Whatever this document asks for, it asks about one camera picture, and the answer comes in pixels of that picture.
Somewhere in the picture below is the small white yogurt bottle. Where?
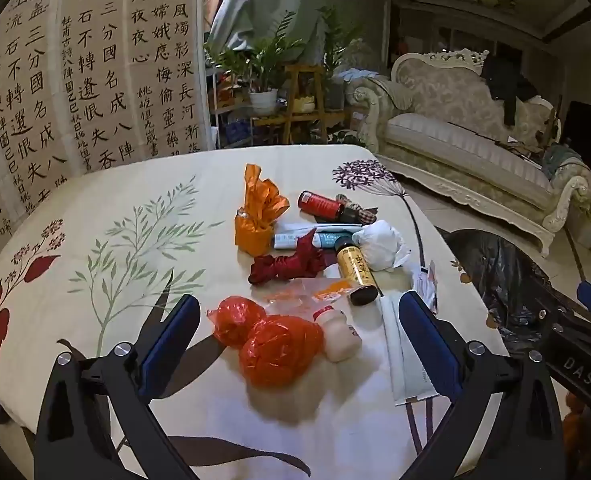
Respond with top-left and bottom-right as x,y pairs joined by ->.
313,305 -> 363,363

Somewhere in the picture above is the dark red bottle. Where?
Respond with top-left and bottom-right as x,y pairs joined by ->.
297,190 -> 359,223

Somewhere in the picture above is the orange plastic bag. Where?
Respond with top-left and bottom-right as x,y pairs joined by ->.
234,162 -> 290,256

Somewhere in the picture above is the large green potted plant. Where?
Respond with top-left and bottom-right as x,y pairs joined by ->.
202,10 -> 306,96

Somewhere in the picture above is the grey box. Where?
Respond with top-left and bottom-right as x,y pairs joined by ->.
573,210 -> 591,252

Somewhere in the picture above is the brown paper pile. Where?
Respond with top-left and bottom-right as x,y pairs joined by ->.
505,135 -> 546,161

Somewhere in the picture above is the grey green curtain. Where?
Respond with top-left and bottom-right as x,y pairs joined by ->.
208,0 -> 371,56

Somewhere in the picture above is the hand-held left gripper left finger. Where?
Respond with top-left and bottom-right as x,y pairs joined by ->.
34,294 -> 202,480

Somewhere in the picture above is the white flowerpot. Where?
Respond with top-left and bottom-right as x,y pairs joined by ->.
248,89 -> 280,117

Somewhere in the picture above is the white teal tube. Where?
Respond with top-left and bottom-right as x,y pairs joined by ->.
274,222 -> 363,251

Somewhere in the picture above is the bin with black liner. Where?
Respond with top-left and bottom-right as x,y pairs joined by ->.
445,227 -> 581,356

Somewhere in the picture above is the clear orange plastic wrapper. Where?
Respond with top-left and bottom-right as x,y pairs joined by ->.
268,277 -> 353,311

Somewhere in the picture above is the person's right forearm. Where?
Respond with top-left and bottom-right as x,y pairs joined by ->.
561,389 -> 587,443

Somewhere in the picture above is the ornate cream sofa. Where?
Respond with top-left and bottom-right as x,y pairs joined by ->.
350,47 -> 591,256

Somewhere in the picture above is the small green floor plant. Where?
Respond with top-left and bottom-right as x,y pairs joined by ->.
328,130 -> 366,148

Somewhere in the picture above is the black clothing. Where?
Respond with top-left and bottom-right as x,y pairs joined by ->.
479,54 -> 541,127

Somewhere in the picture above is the teal cloth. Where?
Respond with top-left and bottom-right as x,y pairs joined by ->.
543,145 -> 583,183

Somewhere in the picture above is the wooden plant stand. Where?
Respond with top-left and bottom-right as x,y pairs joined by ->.
252,64 -> 349,145

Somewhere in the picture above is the metal rack with blue crate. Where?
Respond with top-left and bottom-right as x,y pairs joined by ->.
210,67 -> 256,148

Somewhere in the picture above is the tall green plant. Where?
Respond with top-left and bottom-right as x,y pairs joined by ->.
318,5 -> 366,81

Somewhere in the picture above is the white plastic bag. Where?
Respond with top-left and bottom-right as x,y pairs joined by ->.
351,220 -> 412,273

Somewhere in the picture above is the white orange printed sachet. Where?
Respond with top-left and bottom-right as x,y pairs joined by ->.
410,260 -> 441,311

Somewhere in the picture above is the calligraphy wall hanging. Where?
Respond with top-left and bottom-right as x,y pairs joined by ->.
0,0 -> 211,281

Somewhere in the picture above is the red plastic bag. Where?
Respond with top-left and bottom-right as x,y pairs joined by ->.
206,296 -> 325,390

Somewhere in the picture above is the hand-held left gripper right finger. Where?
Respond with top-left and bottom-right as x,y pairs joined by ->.
398,290 -> 566,480

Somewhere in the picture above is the long white paper packet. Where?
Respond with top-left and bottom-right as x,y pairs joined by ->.
378,290 -> 439,407

